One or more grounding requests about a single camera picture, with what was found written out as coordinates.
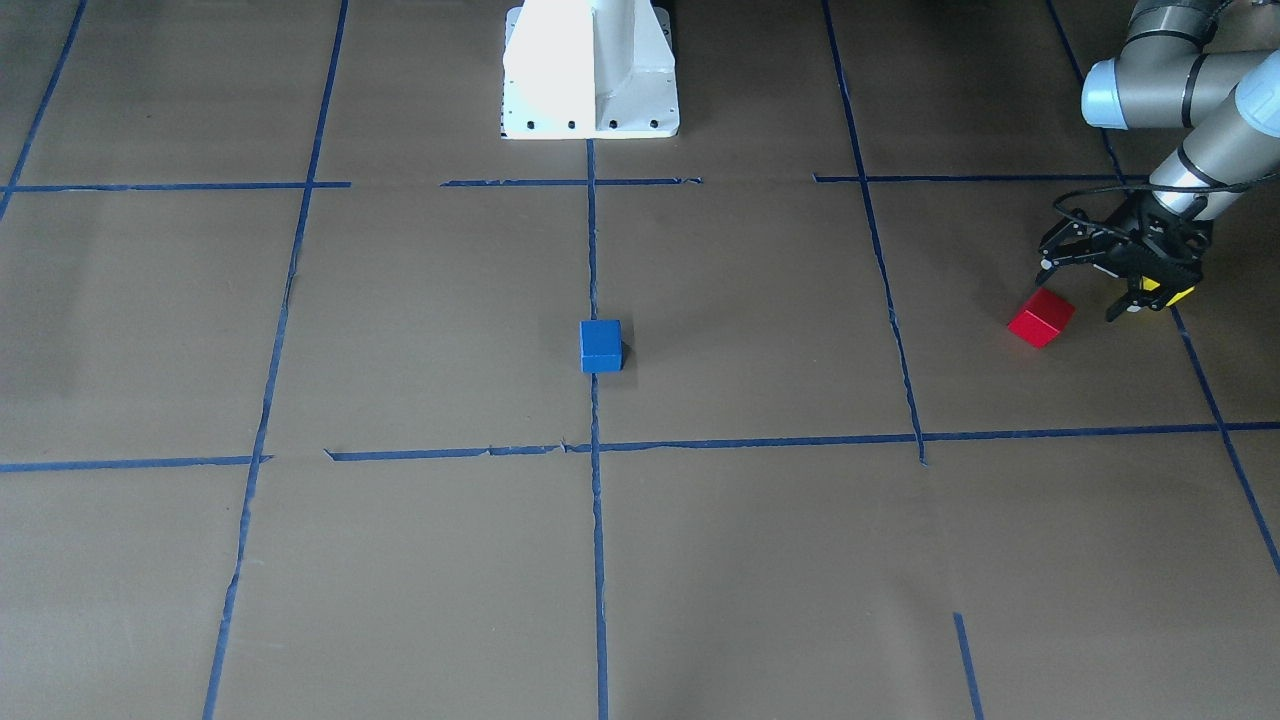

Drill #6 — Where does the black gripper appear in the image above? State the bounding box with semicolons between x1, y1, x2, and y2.
1036;190;1213;323

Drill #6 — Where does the red cube block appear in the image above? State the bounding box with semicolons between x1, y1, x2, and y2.
1007;287;1076;348

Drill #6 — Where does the blue cube block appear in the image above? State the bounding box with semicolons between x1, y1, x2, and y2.
579;319;625;374

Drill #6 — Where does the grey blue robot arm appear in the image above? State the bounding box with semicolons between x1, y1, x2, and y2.
1036;1;1279;320

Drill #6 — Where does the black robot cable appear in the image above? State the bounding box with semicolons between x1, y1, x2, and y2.
1052;170;1280;236

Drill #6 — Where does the white pedestal column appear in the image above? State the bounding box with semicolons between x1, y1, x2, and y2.
500;1;681;141

